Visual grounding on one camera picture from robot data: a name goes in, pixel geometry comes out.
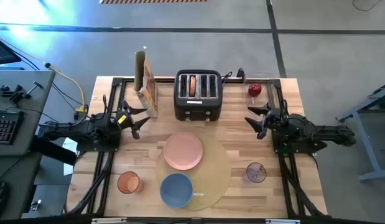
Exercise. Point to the silver metal bracket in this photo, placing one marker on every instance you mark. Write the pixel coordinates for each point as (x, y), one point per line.
(282, 221)
(108, 221)

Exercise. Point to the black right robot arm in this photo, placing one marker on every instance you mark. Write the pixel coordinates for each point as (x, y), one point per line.
(304, 130)

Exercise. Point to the seeded bagel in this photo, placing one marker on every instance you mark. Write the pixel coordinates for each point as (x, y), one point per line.
(192, 86)

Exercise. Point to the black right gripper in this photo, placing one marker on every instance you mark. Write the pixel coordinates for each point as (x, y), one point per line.
(270, 119)

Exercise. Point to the round woven straw placemat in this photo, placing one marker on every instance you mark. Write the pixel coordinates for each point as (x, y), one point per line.
(214, 174)

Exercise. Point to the red apple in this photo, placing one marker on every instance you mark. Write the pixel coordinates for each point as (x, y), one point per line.
(254, 90)

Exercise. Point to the grey metal stand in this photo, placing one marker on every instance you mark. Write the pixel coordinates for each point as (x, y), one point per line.
(366, 149)

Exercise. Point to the black aluminium table frame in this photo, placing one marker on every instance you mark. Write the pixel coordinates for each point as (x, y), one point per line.
(117, 81)

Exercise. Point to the orange plastic cup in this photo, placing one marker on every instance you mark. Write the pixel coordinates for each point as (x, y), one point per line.
(128, 183)

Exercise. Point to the clear plastic container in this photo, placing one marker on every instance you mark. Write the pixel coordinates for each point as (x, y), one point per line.
(268, 90)

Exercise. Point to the white paper sheet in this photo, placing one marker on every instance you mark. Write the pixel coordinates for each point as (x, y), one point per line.
(68, 169)

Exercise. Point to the purple transparent cup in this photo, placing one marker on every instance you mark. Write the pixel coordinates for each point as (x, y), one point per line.
(256, 172)

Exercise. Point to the black diagonal bar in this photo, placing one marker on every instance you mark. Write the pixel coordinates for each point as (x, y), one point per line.
(52, 151)

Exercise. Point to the black four-slot toaster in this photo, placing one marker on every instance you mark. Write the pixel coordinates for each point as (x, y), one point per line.
(196, 109)

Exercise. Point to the blue bowl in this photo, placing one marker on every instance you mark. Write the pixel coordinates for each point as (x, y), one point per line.
(176, 190)

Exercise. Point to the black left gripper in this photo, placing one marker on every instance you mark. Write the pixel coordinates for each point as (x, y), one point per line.
(123, 119)

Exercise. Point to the yellow cereal box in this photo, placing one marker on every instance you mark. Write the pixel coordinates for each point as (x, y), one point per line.
(150, 90)

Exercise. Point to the black desk clamp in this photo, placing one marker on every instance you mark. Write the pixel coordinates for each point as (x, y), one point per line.
(19, 95)

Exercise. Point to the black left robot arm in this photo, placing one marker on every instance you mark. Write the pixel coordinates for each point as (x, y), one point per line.
(86, 129)

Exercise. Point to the pink plate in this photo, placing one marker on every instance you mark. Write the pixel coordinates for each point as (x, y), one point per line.
(183, 151)

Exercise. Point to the small white label strip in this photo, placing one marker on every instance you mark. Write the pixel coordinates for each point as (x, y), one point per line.
(198, 194)

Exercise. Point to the small silver clamp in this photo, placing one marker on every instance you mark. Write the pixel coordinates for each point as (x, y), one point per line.
(35, 205)

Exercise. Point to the grey desk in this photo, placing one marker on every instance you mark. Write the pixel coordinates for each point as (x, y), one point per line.
(36, 124)

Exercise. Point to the black computer keyboard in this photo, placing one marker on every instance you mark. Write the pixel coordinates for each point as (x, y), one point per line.
(5, 127)

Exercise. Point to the black computer monitor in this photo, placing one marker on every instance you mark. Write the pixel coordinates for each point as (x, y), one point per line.
(1, 53)

